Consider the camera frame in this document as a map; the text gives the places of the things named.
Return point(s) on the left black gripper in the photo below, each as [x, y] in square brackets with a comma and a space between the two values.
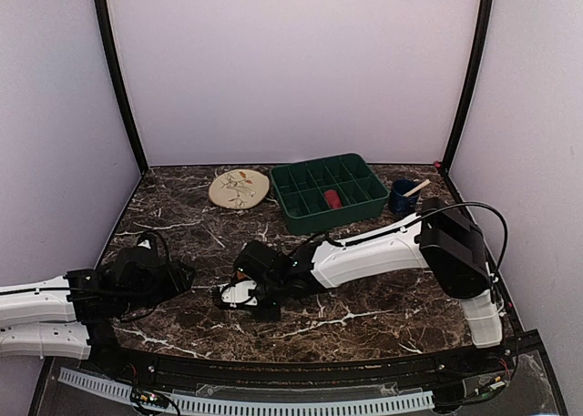
[176, 282]

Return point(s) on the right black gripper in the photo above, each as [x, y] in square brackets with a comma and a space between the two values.
[272, 313]

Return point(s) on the green compartment tray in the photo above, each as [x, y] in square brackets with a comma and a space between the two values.
[299, 189]

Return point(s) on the maroon purple striped sock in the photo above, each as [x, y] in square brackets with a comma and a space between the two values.
[333, 199]

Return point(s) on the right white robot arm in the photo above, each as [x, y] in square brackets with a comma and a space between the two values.
[439, 238]

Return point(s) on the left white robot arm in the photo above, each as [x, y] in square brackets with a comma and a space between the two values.
[68, 316]

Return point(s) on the beige floral plate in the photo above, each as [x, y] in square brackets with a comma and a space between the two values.
[239, 189]

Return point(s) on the small circuit board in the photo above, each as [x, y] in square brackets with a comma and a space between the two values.
[148, 400]

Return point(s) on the dark blue mug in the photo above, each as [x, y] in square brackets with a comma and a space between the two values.
[398, 203]

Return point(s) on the wooden stick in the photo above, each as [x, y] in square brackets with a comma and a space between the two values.
[417, 188]

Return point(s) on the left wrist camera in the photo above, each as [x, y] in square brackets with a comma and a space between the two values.
[144, 242]

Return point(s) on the left black frame post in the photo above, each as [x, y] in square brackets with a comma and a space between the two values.
[117, 80]

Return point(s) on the black frame post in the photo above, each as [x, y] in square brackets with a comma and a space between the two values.
[117, 80]
[469, 85]

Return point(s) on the white slotted cable duct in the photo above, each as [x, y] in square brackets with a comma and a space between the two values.
[224, 400]

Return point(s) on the black front rail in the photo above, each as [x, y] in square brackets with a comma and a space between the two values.
[436, 370]

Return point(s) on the right black frame post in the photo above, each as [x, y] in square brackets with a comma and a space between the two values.
[469, 85]

